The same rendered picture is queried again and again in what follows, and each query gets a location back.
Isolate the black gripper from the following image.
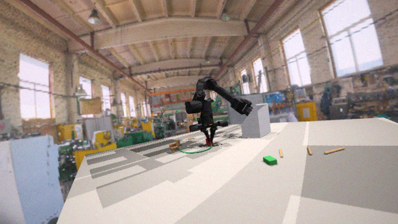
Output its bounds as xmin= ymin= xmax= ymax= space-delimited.
xmin=190 ymin=111 xmax=228 ymax=143

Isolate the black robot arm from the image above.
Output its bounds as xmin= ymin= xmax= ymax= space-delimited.
xmin=185 ymin=76 xmax=253 ymax=116

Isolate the small green block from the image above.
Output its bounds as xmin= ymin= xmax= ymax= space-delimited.
xmin=263 ymin=156 xmax=277 ymax=165

